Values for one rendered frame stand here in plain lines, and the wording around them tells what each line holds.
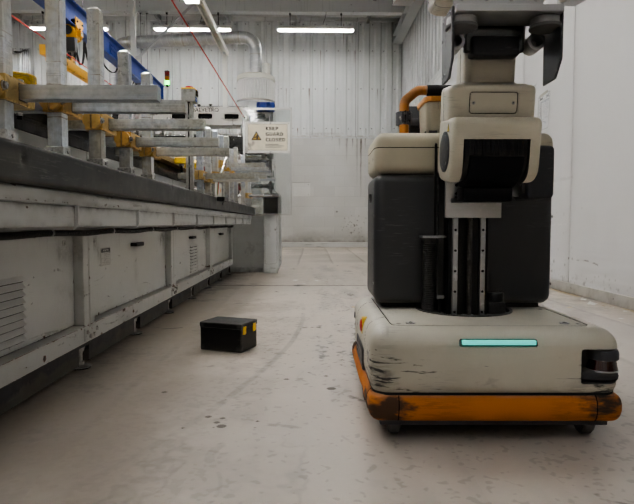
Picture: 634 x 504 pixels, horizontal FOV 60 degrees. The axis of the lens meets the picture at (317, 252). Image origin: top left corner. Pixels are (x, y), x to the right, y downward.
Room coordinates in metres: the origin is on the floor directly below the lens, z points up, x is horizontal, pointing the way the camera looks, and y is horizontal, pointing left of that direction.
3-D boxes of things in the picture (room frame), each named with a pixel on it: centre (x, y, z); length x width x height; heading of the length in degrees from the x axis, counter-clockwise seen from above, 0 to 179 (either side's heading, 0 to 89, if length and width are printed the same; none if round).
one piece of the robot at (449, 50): (1.37, -0.44, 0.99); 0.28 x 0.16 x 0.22; 90
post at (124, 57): (1.86, 0.64, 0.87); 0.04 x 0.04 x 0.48; 1
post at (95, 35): (1.61, 0.63, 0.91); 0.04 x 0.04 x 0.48; 1
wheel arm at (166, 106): (1.40, 0.55, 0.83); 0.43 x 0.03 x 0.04; 91
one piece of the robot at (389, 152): (1.75, -0.44, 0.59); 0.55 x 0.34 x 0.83; 90
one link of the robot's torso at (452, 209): (1.49, -0.50, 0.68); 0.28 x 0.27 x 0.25; 90
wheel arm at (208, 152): (2.15, 0.56, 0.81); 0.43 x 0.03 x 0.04; 91
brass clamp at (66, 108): (1.38, 0.63, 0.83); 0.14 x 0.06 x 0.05; 1
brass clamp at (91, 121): (1.63, 0.63, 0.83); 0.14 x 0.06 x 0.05; 1
